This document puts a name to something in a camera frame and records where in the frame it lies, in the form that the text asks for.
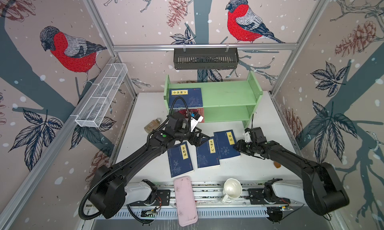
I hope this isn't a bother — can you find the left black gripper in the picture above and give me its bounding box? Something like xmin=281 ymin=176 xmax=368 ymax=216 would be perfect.
xmin=174 ymin=126 xmax=211 ymax=147

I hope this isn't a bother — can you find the blue book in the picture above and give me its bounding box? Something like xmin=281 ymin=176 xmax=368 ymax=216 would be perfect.
xmin=214 ymin=130 xmax=240 ymax=160
xmin=168 ymin=88 xmax=203 ymax=109
xmin=167 ymin=142 xmax=194 ymax=178
xmin=196 ymin=137 xmax=220 ymax=169

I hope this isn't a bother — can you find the red pink Hamlet book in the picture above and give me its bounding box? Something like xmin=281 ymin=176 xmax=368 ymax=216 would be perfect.
xmin=177 ymin=108 xmax=204 ymax=119

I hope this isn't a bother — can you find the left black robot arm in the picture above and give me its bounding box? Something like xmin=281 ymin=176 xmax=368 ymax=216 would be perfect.
xmin=78 ymin=111 xmax=209 ymax=220

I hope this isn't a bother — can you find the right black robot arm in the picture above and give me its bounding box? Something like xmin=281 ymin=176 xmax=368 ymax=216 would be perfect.
xmin=234 ymin=127 xmax=350 ymax=216

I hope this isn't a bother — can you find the white ceramic mug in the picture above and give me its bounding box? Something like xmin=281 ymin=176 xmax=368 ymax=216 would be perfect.
xmin=221 ymin=178 xmax=243 ymax=204

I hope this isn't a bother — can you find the glass spice jar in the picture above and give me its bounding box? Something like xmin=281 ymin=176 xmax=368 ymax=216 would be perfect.
xmin=144 ymin=118 xmax=162 ymax=134

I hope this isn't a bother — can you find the green wooden two-tier shelf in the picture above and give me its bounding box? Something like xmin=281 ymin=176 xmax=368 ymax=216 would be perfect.
xmin=164 ymin=72 xmax=263 ymax=128

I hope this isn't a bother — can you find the pink pencil case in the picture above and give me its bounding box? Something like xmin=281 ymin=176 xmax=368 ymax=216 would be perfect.
xmin=174 ymin=176 xmax=198 ymax=227

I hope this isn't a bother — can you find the dark grey hanging basket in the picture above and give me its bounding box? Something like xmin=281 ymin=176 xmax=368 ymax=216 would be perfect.
xmin=174 ymin=48 xmax=239 ymax=70

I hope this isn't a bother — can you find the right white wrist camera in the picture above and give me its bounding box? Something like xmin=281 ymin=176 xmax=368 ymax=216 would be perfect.
xmin=243 ymin=132 xmax=252 ymax=143

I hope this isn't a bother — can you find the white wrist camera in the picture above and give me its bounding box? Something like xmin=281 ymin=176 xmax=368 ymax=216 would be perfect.
xmin=190 ymin=112 xmax=204 ymax=132
xmin=243 ymin=132 xmax=252 ymax=143

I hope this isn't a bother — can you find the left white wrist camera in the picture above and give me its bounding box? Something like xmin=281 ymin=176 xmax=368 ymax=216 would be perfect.
xmin=190 ymin=112 xmax=204 ymax=132

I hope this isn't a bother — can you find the brown bear plush keychain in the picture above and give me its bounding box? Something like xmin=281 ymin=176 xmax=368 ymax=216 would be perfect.
xmin=274 ymin=162 xmax=282 ymax=169

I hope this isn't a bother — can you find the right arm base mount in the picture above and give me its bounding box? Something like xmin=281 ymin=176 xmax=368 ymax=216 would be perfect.
xmin=247 ymin=189 xmax=291 ymax=205

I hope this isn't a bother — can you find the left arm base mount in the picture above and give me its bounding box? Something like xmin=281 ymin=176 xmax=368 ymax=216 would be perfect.
xmin=129 ymin=190 xmax=171 ymax=207

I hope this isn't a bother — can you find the white wire mesh basket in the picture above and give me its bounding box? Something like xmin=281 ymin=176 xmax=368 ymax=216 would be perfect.
xmin=75 ymin=63 xmax=128 ymax=128

